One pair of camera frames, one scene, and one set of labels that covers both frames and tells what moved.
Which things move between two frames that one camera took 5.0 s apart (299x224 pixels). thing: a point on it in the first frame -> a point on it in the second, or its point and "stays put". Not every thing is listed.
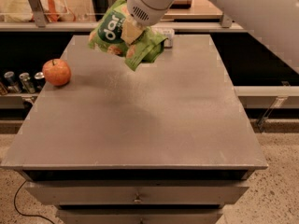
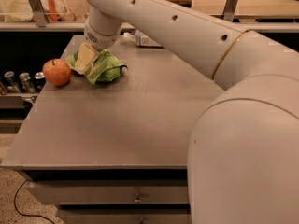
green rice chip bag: [106, 35] -> [96, 64]
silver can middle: [26, 84] stays put
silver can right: [39, 80] stays put
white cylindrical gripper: [142, 10] -> [99, 39]
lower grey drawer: [181, 216] stays put
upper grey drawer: [138, 192] stays put
